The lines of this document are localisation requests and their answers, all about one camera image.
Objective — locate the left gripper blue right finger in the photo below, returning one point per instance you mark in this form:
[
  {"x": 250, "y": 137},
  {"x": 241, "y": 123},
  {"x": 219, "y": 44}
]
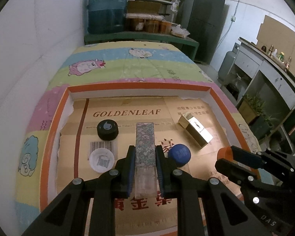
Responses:
[{"x": 163, "y": 174}]

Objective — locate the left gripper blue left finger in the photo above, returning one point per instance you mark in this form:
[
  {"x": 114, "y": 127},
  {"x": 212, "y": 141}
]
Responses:
[{"x": 128, "y": 171}]

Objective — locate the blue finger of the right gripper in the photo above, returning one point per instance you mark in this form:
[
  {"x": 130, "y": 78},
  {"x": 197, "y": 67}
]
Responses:
[
  {"x": 237, "y": 174},
  {"x": 250, "y": 154}
]

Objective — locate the clear patterned rectangular case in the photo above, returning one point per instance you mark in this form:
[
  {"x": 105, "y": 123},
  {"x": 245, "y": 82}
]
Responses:
[{"x": 145, "y": 161}]

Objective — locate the blue bottle cap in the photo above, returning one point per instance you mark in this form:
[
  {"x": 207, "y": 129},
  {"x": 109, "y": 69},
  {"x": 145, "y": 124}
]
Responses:
[{"x": 180, "y": 154}]

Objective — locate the white bottle cap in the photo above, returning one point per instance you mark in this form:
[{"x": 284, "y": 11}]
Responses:
[{"x": 101, "y": 160}]

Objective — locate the black bottle cap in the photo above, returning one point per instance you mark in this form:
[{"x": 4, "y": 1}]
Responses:
[{"x": 107, "y": 130}]

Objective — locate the small gold box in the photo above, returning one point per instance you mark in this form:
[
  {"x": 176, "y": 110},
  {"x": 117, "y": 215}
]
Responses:
[{"x": 197, "y": 131}]

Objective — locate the shallow orange rimmed cardboard tray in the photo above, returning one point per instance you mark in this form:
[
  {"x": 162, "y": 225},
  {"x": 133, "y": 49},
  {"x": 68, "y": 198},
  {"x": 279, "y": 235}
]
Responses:
[{"x": 77, "y": 138}]

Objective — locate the potted green plant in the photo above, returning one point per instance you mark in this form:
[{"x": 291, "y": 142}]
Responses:
[{"x": 251, "y": 107}]

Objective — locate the white kitchen counter cabinet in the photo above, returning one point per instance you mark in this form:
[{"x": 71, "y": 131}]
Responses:
[{"x": 254, "y": 72}]

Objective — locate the grey gas cylinder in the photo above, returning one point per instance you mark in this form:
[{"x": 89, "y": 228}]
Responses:
[{"x": 228, "y": 62}]

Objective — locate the colourful cartoon sheep quilt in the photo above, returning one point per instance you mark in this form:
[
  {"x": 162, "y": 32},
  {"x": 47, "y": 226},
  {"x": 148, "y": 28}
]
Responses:
[{"x": 111, "y": 65}]

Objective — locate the green low bench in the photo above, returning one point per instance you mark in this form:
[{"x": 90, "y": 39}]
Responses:
[{"x": 187, "y": 45}]

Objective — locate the white plastic bag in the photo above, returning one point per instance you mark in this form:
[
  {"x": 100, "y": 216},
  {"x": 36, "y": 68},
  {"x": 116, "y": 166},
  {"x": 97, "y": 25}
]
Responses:
[{"x": 179, "y": 32}]

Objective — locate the green white storage shelf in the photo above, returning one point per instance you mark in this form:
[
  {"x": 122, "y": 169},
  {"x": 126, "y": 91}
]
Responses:
[{"x": 157, "y": 2}]

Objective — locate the cardboard box on shelf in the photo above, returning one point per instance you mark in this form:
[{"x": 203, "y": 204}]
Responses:
[{"x": 143, "y": 7}]

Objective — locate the blue water jug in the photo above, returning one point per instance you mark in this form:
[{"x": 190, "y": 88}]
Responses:
[{"x": 106, "y": 16}]

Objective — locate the dark green refrigerator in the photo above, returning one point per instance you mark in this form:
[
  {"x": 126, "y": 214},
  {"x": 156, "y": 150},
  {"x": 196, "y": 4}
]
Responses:
[{"x": 203, "y": 20}]

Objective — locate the cardboard sheet on wall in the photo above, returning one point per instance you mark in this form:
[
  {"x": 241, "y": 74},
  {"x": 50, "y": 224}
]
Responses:
[{"x": 274, "y": 33}]

